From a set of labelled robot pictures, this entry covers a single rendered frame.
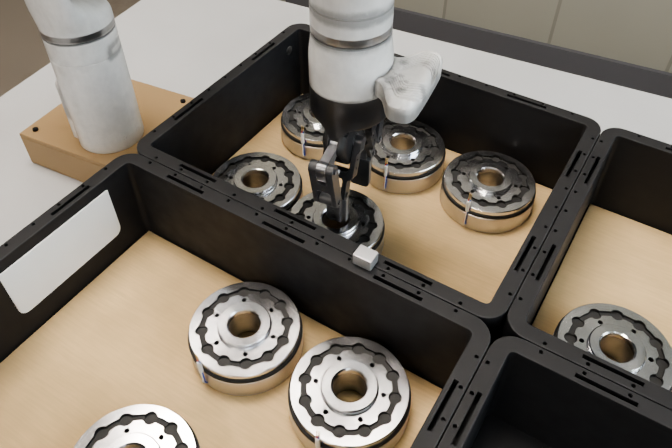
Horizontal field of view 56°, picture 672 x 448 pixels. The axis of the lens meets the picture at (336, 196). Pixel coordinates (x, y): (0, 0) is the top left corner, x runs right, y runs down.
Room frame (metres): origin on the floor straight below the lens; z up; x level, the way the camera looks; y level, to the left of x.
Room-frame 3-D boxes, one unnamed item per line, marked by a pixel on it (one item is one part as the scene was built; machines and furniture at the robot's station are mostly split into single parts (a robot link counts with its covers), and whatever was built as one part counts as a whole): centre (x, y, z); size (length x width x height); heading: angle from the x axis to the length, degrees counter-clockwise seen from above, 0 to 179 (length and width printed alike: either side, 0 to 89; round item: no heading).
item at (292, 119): (0.63, 0.02, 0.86); 0.10 x 0.10 x 0.01
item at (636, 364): (0.30, -0.25, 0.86); 0.05 x 0.05 x 0.01
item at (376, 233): (0.45, 0.00, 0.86); 0.10 x 0.10 x 0.01
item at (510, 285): (0.51, -0.04, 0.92); 0.40 x 0.30 x 0.02; 58
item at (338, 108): (0.48, -0.01, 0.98); 0.08 x 0.08 x 0.09
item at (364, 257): (0.34, -0.02, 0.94); 0.02 x 0.01 x 0.01; 58
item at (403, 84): (0.47, -0.03, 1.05); 0.11 x 0.09 x 0.06; 66
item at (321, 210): (0.45, 0.00, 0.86); 0.05 x 0.05 x 0.01
